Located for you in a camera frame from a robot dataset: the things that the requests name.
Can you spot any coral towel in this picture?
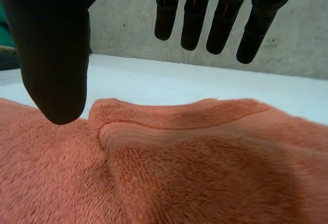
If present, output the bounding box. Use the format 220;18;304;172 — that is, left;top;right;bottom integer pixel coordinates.
0;97;328;224

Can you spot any dark blue cloth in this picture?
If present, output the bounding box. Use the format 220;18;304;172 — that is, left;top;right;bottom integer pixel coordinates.
0;46;21;71

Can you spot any teal towel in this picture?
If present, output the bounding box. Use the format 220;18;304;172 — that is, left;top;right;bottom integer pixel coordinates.
0;8;17;48

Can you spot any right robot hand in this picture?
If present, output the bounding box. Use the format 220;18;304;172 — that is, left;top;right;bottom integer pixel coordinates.
0;0;314;126

